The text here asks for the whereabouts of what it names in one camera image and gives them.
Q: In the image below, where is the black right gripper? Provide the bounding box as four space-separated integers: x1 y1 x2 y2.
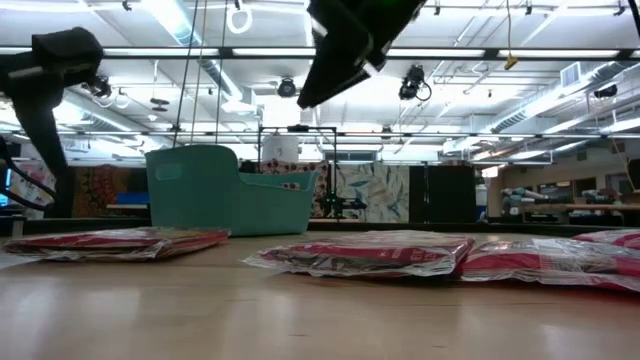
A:
297 0 429 110

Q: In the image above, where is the red popcorn bag clear wrap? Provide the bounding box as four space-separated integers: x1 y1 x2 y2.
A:
457 237 640 294
572 228 640 251
2 226 231 264
242 229 476 279

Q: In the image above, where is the white cylinder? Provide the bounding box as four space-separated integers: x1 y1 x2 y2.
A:
262 133 300 164

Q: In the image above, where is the leaf patterned panel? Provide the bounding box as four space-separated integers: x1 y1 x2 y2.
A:
335 162 410 224

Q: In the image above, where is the small black tripod device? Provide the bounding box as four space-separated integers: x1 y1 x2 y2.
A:
319 192 369 221

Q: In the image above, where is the black cabinet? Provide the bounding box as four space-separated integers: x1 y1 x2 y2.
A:
408 163 477 225

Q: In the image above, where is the yellow hanging connector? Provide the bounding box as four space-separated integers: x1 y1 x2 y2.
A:
503 0 520 71

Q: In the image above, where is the teal plastic basket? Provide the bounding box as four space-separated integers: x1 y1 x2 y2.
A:
144 144 320 238

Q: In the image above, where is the white air vent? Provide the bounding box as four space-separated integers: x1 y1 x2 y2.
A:
559 62 582 89

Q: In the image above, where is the blue board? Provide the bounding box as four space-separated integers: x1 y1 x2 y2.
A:
115 192 150 206

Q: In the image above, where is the orange patterned panel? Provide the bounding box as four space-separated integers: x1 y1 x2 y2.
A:
72 164 134 219

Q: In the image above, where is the wooden workbench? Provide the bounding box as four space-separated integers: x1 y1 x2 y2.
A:
499 202 640 226

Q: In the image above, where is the black hanging camera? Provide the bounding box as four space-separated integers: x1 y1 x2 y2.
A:
398 63 433 102
276 76 299 99
89 74 114 99

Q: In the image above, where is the black metal stand frame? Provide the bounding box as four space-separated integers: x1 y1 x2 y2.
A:
257 124 339 221

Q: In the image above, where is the white hanging ring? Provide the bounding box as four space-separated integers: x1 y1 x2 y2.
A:
225 2 254 35

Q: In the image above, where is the black overhead frame bar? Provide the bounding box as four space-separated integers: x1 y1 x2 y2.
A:
0 46 640 62

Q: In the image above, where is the dark hanging rope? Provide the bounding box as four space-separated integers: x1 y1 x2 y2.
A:
172 0 200 147

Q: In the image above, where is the black table edge rail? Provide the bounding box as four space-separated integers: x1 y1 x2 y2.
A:
0 215 640 239

